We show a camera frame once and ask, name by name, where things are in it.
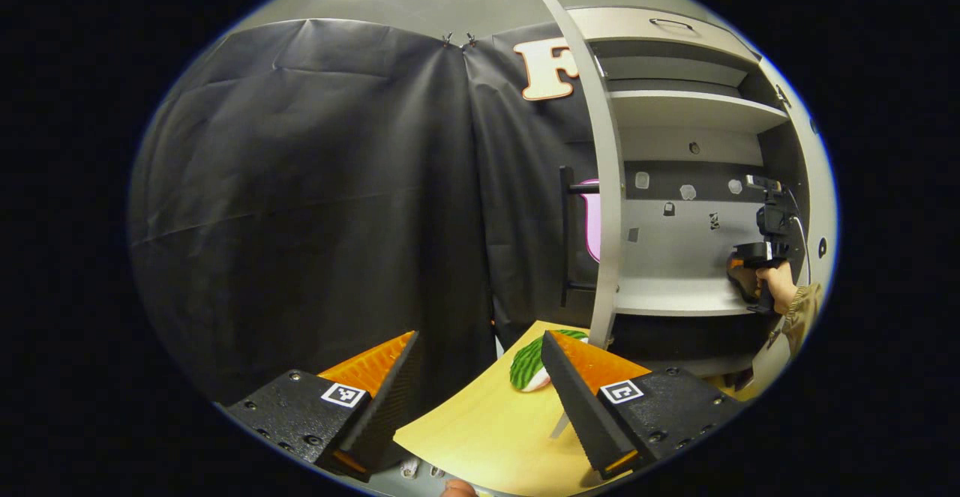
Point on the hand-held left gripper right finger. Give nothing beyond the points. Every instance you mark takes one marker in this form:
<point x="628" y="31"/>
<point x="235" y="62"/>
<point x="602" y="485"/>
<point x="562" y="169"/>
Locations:
<point x="574" y="399"/>

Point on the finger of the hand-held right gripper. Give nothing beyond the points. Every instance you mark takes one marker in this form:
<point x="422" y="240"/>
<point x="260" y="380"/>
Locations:
<point x="754" y="253"/>

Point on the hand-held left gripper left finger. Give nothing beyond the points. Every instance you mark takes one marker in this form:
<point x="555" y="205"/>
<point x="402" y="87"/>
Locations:
<point x="386" y="399"/>

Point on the white shoe cabinet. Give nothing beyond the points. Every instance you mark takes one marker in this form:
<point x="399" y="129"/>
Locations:
<point x="675" y="294"/>

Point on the white door with camera sticker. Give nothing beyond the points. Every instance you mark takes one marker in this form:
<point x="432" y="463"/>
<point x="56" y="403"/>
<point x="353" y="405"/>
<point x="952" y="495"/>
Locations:
<point x="611" y="182"/>

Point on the watermelon slice toy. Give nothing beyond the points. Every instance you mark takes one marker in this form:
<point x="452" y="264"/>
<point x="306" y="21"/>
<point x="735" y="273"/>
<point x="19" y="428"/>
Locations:
<point x="529" y="366"/>

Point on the black backdrop cloth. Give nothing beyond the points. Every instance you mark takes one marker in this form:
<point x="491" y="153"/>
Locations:
<point x="300" y="182"/>

